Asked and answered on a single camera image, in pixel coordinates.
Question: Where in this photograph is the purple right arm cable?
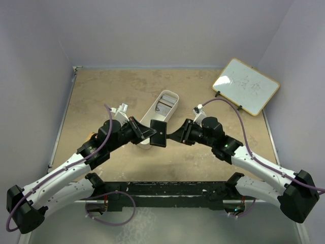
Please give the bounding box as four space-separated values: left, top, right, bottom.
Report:
197 98 325 191

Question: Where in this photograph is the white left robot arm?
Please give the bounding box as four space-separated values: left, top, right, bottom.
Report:
6 116 157 234

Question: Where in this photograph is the stack of cards in tray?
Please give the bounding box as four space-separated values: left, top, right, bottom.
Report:
155 94 177 116

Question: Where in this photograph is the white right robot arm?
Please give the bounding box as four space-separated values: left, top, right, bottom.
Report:
167 117 319 223

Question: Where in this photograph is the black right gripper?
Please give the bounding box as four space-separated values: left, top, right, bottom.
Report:
168 118 215 147

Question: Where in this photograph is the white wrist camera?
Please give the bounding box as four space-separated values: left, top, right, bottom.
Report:
192 104 207 126
111 103 129 126

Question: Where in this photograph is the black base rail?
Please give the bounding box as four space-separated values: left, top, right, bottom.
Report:
76 180 256 213

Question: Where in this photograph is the black leather card holder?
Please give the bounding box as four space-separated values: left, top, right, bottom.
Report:
150 119 167 147

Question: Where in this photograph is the aluminium frame rail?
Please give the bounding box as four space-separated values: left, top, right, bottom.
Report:
262 109 281 166

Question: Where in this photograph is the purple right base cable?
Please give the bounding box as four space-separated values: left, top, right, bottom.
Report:
227 197 256 220

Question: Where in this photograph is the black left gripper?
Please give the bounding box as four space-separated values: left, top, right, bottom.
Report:
108 116 156 152

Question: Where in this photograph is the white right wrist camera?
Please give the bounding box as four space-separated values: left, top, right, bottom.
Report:
192 104 207 126

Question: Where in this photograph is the small whiteboard yellow frame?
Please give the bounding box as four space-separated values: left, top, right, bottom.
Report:
212 58 280 116

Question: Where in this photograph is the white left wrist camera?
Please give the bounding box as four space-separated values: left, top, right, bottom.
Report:
111 103 129 126

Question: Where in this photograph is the orange spiral notepad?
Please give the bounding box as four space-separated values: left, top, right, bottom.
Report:
85 132 97 141

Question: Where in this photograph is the white plastic card tray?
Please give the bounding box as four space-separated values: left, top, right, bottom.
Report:
136 90 180 150

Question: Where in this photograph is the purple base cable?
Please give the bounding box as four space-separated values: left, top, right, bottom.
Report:
85 191 136 226
227 197 256 220

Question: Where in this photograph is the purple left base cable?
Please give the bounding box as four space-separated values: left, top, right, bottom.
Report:
85 191 136 226

